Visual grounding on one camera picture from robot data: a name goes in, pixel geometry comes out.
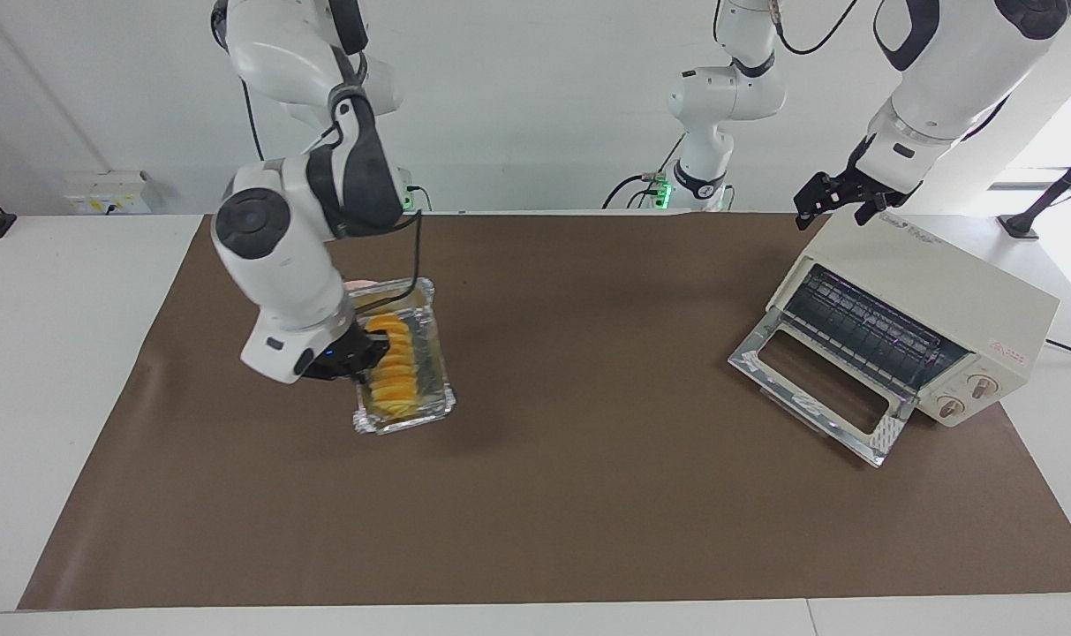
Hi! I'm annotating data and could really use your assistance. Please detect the sliced orange bread loaf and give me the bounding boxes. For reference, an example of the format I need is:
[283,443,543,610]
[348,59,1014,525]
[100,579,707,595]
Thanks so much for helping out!
[363,314,423,421]

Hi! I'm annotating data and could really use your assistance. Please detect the aluminium foil tray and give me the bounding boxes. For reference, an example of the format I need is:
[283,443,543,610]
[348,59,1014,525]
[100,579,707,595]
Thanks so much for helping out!
[351,276,458,436]

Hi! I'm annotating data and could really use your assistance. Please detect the white toaster oven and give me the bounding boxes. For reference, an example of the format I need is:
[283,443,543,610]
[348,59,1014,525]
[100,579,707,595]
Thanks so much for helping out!
[765,209,1061,430]

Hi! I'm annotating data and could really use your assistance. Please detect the glass oven door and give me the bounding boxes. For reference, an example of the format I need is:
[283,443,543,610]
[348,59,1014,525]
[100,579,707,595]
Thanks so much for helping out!
[728,314,917,469]

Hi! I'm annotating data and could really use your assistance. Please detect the black stand with slanted pole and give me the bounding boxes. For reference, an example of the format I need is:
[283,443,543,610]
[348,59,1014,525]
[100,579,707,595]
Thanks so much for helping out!
[998,141,1071,241]

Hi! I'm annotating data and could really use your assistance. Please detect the brown table mat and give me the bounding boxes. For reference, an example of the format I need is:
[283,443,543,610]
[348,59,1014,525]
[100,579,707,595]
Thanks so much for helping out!
[19,212,1071,610]

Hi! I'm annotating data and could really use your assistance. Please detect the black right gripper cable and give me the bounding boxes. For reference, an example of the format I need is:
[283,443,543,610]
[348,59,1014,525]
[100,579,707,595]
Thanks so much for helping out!
[319,124,424,312]

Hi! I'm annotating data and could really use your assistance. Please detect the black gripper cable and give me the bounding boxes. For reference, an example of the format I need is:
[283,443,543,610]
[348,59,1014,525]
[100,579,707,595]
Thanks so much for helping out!
[767,0,859,57]
[319,124,424,312]

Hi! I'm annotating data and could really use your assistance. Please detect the metal oven wire rack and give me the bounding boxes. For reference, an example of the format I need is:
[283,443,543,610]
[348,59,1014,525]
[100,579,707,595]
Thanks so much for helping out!
[782,265,970,391]

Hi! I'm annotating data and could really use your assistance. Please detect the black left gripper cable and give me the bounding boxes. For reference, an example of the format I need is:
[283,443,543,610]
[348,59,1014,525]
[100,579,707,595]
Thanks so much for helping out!
[767,0,859,57]

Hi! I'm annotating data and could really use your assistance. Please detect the black base cables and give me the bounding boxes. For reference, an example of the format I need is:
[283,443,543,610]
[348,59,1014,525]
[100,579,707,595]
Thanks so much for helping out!
[601,132,688,211]

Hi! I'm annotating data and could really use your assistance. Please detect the white wall socket box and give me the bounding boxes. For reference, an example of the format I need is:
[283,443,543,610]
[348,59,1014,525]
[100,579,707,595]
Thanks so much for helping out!
[64,171,153,216]

